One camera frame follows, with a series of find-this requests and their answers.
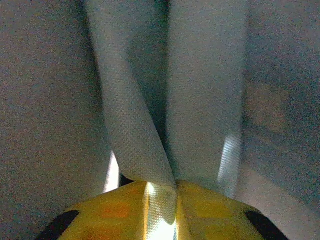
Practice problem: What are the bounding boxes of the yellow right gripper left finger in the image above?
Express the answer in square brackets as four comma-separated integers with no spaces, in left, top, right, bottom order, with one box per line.
[34,180,151,240]

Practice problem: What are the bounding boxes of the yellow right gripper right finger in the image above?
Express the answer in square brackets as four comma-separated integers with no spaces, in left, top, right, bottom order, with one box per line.
[174,179,289,240]

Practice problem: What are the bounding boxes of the navy blue backpack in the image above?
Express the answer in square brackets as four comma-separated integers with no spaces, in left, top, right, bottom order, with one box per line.
[0,0,320,240]

